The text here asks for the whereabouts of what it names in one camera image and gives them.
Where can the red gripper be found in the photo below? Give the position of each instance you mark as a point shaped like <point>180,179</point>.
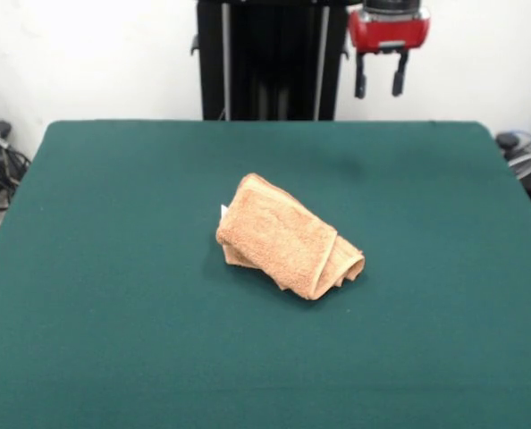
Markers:
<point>388,29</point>

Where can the tan terry towel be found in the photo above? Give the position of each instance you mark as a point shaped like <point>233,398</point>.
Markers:
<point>274,237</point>

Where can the dark green table cloth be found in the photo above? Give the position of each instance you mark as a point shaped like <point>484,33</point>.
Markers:
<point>113,268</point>

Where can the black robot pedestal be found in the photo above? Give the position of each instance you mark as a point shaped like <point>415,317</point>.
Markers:
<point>270,67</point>

